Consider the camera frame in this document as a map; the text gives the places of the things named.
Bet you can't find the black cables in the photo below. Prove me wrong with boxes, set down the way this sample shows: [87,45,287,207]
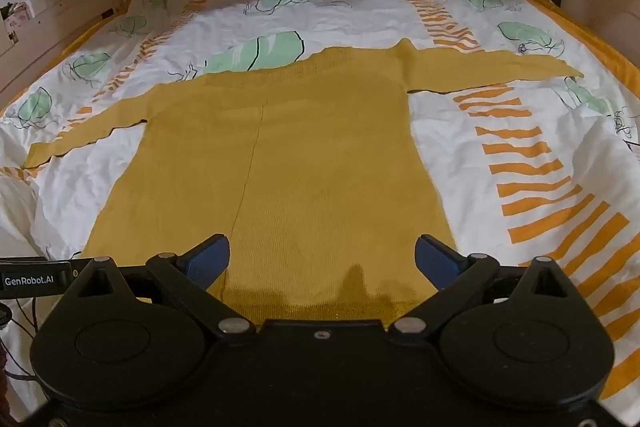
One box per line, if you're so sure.
[0,297,56,408]

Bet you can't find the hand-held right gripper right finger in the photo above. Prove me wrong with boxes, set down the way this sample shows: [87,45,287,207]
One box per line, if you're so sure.
[387,234,585,341]

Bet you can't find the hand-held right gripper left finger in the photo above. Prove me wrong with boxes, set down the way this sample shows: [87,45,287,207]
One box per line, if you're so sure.
[62,234,252,341]

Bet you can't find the wall pictures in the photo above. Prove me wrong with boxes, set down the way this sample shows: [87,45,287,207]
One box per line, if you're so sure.
[0,0,37,46]

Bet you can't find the white leaf-print bed sheet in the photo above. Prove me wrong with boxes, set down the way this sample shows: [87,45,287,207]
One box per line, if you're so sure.
[0,0,640,423]

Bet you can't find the yellow knit sweater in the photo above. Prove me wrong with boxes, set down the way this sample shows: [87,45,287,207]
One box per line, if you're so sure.
[22,39,585,326]

